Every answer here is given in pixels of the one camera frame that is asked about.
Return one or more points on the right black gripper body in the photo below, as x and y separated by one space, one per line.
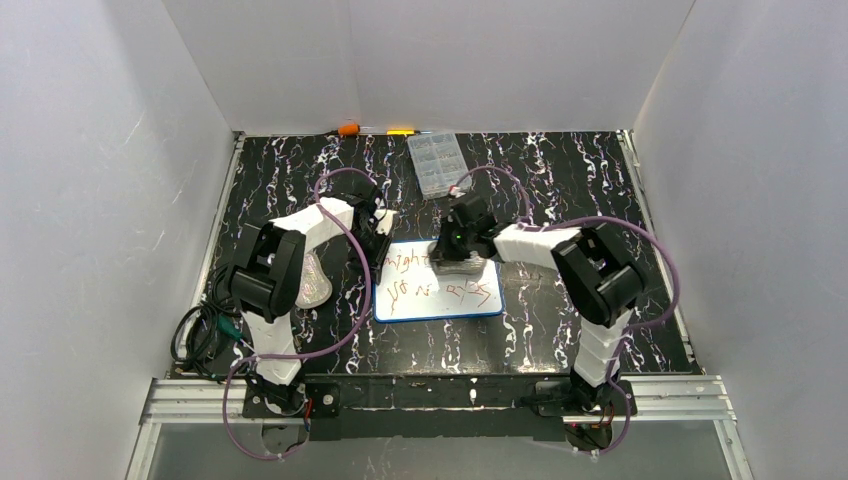
452 250

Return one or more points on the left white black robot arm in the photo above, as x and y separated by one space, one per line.
266 273

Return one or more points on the yellow handled tool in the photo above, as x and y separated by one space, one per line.
404 132

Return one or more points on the aluminium rail frame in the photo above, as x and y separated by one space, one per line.
432 406

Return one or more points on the blue framed whiteboard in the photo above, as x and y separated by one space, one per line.
410 290

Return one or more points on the silver mesh eraser pad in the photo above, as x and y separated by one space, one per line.
467 267
315 287

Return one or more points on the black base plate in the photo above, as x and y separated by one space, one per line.
291 401
554 398

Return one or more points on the clear plastic screw box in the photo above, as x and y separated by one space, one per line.
438 163

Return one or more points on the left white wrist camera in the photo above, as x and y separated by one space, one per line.
385 221

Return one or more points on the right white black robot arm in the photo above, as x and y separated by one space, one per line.
602 280

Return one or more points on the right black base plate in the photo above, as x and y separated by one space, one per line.
554 398

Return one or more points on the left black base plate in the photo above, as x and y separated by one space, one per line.
291 401

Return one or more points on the orange handled tool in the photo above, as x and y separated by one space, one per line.
349 130

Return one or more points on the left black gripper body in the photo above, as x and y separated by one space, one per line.
375 245

